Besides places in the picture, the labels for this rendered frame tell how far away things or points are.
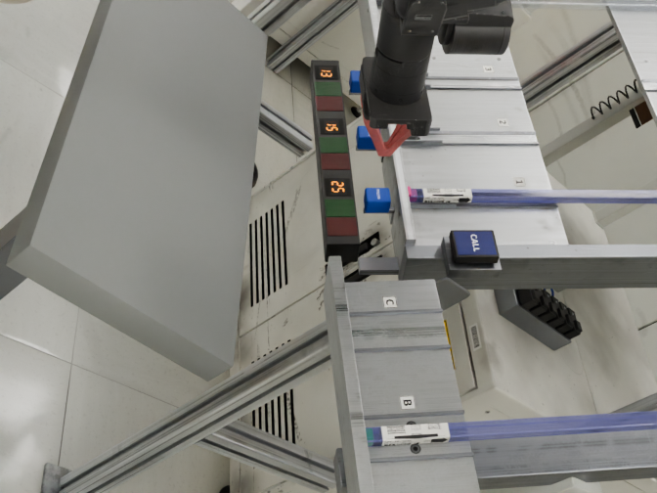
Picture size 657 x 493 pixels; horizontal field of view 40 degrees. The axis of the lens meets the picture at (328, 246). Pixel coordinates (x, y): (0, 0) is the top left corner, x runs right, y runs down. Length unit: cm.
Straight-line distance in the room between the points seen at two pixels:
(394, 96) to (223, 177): 24
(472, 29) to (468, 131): 32
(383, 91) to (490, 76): 38
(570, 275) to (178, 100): 51
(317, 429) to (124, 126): 71
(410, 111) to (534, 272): 27
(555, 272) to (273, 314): 75
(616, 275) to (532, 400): 32
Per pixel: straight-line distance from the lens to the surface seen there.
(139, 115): 103
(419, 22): 87
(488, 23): 92
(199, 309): 93
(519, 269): 109
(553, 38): 421
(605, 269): 113
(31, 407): 154
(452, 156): 118
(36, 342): 159
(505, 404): 137
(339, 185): 114
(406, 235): 105
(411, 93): 96
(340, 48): 268
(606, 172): 362
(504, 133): 123
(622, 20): 150
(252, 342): 174
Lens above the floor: 118
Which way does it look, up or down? 30 degrees down
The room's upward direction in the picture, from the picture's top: 57 degrees clockwise
